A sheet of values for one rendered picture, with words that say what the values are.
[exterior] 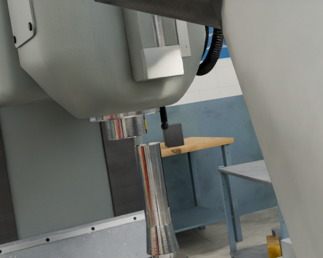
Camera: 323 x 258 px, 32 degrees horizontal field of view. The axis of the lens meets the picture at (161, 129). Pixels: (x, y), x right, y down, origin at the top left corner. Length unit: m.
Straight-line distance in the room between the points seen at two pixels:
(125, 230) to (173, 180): 4.31
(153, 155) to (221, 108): 5.09
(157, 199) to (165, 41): 0.15
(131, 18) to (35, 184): 0.53
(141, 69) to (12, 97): 0.24
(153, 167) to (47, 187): 0.53
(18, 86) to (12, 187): 0.31
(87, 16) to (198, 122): 4.91
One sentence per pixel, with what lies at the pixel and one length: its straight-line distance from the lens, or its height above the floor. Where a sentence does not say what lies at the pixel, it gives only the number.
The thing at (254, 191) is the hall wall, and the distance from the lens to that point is 5.82.
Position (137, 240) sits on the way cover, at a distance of 1.06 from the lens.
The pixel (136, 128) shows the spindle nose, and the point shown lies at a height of 1.29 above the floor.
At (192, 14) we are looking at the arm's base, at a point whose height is 1.35.
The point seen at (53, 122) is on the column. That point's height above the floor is 1.30.
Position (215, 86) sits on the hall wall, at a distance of 5.58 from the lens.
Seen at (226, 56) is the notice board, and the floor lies 1.60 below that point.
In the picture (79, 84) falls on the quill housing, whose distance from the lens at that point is 0.58.
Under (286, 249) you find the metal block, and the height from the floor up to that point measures 1.09.
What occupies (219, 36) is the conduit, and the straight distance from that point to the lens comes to 0.95.
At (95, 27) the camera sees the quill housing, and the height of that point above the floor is 1.40.
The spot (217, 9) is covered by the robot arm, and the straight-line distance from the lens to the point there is 0.16.
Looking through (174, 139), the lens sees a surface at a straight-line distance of 4.62.
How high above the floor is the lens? 1.32
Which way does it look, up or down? 4 degrees down
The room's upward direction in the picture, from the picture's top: 9 degrees counter-clockwise
